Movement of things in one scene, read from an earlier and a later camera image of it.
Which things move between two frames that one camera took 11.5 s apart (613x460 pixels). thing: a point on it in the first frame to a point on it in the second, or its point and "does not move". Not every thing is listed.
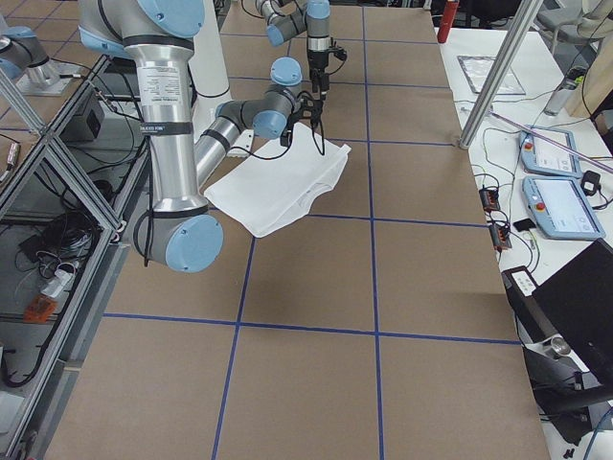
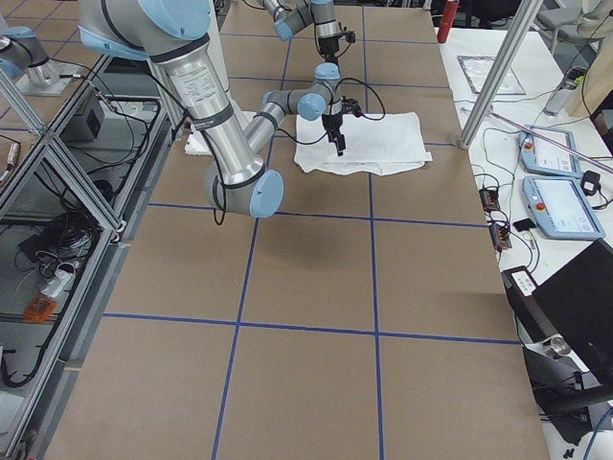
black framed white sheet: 477,70 does not move
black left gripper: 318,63 to 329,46
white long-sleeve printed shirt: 276,185 to 374,144
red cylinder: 450,11 does not move
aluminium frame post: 501,70 does not move
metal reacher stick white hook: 558,143 does not move
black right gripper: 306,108 to 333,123
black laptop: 574,308 does not move
